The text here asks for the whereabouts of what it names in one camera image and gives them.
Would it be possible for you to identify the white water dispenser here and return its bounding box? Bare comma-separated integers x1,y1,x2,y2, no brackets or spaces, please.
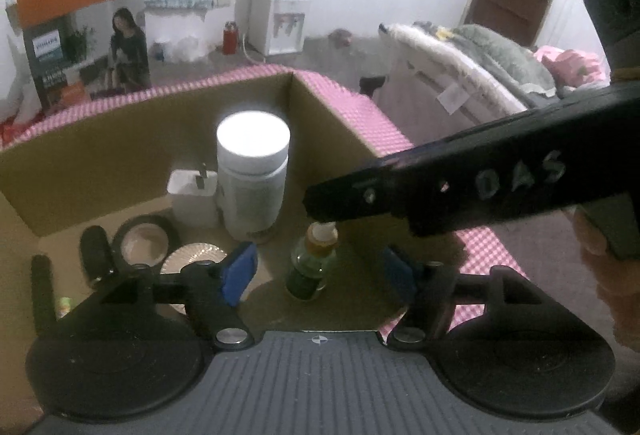
247,0,312,57

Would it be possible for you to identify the short black cylinder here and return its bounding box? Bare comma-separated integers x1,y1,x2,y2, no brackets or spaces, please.
79,226,117,289

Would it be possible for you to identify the black cylinder flashlight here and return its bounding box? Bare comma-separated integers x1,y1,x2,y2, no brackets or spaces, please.
30,254,56,337

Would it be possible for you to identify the grey white blanket pile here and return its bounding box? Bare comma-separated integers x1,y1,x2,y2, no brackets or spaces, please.
378,22,559,116

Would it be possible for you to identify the white lidded plastic bottle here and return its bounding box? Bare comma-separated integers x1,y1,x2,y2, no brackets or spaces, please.
216,110,291,243

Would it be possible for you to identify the brown cardboard box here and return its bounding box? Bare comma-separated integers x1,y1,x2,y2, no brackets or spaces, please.
0,68,417,333

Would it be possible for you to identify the green dropper bottle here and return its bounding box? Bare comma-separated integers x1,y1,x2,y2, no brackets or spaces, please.
285,223,338,301

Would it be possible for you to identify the green yellow tube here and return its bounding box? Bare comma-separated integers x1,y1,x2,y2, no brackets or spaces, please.
56,296,74,319

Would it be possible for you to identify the red thermos bottle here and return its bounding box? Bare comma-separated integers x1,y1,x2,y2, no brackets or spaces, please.
222,21,239,56

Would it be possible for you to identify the gold lidded dark jar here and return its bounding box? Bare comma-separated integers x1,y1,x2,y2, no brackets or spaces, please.
158,241,229,316

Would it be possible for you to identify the orange Philips product box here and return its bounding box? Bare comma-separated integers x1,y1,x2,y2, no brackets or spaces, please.
14,0,143,114

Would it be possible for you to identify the white plastic bag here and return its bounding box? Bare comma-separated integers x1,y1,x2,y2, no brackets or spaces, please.
149,35,209,63

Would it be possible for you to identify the white power adapter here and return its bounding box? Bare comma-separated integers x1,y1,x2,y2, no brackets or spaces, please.
166,163,219,229

